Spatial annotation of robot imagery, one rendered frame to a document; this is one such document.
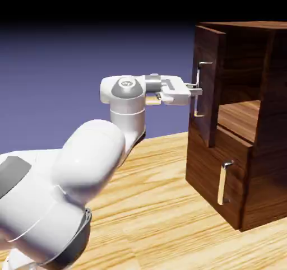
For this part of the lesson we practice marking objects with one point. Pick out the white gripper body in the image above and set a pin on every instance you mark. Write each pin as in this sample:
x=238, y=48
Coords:
x=177, y=93

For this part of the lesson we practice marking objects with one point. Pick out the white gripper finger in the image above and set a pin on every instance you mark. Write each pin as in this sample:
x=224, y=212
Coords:
x=196, y=92
x=190, y=85

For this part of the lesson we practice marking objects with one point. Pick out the dark wood cabinet door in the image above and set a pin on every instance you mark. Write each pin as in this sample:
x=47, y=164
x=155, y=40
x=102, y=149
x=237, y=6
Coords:
x=206, y=176
x=207, y=50

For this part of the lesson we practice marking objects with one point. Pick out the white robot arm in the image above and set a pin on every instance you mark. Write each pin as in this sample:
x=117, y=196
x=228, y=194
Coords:
x=89, y=158

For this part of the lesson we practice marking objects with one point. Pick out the dark wood cabinet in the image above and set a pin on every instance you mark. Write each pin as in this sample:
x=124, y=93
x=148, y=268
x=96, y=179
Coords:
x=264, y=140

